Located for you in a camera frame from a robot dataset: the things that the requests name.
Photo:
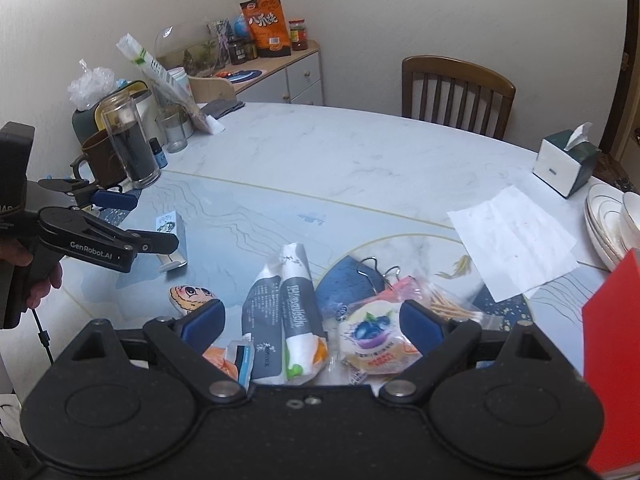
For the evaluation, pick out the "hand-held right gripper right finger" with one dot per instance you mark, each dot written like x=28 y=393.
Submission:
x=419 y=321

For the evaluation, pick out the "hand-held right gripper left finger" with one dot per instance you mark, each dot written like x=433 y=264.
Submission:
x=205 y=321

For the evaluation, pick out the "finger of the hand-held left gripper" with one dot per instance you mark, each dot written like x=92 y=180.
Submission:
x=117 y=200
x=155 y=244

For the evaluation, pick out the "small white box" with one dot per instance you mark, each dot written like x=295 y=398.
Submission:
x=172 y=222

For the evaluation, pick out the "fish face snack packet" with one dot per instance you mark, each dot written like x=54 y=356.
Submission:
x=189 y=296

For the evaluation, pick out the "blueberry snack packet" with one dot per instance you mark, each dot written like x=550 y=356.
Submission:
x=372 y=335

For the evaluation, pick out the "orange blue snack packet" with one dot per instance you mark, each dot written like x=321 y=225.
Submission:
x=235 y=360

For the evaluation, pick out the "grey white tissue pack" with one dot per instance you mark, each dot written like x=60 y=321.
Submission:
x=262 y=305

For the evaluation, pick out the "grey white snack packet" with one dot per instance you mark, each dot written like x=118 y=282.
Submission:
x=300 y=320

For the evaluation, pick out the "red cardboard box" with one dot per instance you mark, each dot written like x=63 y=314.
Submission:
x=617 y=360

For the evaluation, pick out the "white patterned round desktop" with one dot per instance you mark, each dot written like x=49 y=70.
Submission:
x=350 y=160

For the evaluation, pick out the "person's left hand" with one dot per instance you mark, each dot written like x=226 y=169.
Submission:
x=50 y=280

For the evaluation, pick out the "bag of cotton swabs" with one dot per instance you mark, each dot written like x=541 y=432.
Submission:
x=450 y=307

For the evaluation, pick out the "brown mug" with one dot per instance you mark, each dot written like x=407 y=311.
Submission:
x=102 y=160

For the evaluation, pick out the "glass tumbler with dark liquid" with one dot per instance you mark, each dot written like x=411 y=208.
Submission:
x=131 y=150

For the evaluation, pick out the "small blue bottle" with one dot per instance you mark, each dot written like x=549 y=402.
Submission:
x=157 y=155

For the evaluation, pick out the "red binder clip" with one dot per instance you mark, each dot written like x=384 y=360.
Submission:
x=372 y=267

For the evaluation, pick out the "dark green kettle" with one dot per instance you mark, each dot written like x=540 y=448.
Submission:
x=84 y=125

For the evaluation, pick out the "clear drinking glass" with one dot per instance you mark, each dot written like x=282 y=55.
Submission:
x=174 y=132

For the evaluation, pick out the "white appliance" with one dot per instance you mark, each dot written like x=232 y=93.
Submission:
x=137 y=102

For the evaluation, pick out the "clear plastic bag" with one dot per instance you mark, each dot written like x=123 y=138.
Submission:
x=90 y=85

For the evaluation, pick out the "white paper sheet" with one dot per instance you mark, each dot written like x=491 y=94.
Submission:
x=515 y=240

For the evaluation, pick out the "long white green package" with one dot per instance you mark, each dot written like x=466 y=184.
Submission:
x=165 y=80

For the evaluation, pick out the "white plastic jar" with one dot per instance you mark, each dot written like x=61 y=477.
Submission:
x=178 y=80

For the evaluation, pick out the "dark folded cloth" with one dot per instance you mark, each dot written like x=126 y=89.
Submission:
x=222 y=108

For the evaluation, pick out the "clear glass fishbowl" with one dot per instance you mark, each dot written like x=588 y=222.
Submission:
x=190 y=42

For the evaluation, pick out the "blue round mat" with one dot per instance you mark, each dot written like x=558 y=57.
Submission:
x=245 y=75

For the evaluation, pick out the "striped foil packet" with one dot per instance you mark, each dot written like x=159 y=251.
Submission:
x=219 y=40

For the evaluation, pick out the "dark glass jar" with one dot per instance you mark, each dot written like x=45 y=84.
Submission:
x=242 y=51

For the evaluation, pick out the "stack of white plates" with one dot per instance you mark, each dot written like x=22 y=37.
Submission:
x=602 y=225

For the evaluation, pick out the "green white tissue box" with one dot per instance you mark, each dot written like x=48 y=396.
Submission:
x=560 y=167

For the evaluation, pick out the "grey wooden cabinet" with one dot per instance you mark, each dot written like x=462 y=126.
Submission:
x=300 y=77

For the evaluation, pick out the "orange snack bag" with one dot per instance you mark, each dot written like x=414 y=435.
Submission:
x=266 y=25

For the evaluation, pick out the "brown wooden chair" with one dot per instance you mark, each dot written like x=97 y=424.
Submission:
x=457 y=92

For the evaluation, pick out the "red sauce jar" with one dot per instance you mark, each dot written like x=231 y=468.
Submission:
x=298 y=35

